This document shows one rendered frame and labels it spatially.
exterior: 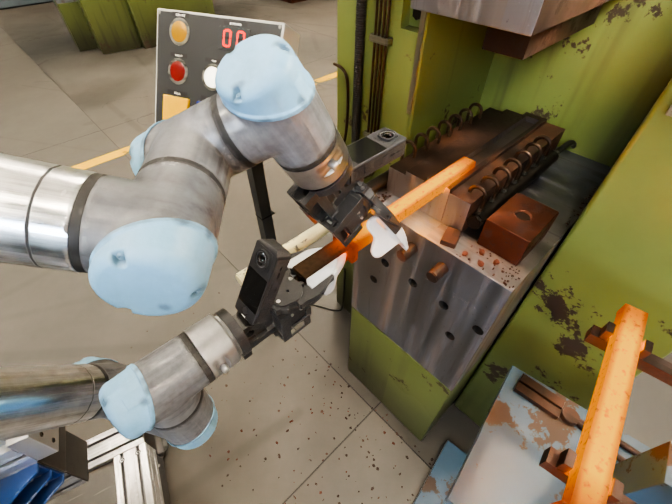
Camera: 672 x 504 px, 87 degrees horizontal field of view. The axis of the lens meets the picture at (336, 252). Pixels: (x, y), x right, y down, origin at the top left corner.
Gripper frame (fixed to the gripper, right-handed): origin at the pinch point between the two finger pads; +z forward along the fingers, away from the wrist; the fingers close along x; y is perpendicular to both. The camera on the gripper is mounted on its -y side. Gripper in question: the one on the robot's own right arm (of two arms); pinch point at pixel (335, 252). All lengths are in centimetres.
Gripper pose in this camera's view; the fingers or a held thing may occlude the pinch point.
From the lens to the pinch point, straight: 55.8
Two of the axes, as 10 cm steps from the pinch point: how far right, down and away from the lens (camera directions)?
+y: 0.0, 6.9, 7.2
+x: 6.9, 5.3, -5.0
